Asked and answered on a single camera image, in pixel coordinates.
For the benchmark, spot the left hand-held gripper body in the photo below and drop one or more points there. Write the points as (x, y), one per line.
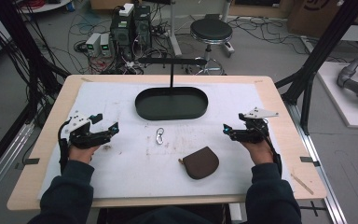
(80, 137)

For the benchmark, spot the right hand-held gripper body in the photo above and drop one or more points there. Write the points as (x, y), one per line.
(254, 132)

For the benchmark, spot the person's left hand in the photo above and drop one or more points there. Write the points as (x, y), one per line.
(80, 154)

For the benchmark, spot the person's right hand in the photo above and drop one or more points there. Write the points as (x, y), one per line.
(261, 154)

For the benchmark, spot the wooden table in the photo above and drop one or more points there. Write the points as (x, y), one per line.
(295, 137)

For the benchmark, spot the white table mat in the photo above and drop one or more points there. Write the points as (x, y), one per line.
(130, 168)

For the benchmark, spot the brown coin pouch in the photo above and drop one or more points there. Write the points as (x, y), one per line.
(202, 163)

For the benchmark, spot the silver metal clip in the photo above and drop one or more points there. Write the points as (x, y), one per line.
(159, 137)

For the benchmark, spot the black tape piece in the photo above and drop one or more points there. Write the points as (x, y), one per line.
(31, 161)
(308, 160)

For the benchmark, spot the black tray stand with bar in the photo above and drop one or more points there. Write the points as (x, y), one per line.
(171, 104)

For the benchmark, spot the thin wooden strip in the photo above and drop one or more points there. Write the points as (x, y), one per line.
(301, 183)

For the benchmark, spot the grey power supply unit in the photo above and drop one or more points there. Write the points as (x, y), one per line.
(92, 43)
(105, 44)

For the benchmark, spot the black computer tower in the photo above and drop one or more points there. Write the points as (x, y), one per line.
(121, 35)
(142, 26)

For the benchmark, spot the white platform board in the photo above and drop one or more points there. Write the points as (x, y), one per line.
(338, 99)

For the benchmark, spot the black round stool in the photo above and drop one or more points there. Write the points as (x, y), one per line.
(211, 31)

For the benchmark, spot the person's lap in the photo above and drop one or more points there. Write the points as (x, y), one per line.
(167, 216)

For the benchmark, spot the white stand leg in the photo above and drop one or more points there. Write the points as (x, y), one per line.
(174, 34)

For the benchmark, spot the white box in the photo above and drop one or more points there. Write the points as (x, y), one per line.
(126, 9)

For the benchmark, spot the cardboard box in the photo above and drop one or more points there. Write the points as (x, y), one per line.
(313, 15)

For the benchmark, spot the white round table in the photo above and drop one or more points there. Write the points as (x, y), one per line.
(43, 4)

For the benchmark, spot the aluminium rail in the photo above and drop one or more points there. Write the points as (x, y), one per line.
(320, 174)
(3, 165)

